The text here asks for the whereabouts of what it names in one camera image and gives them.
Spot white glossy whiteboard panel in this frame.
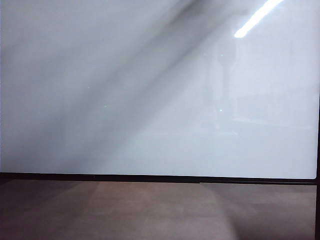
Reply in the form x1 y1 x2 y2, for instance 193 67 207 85
0 0 319 180

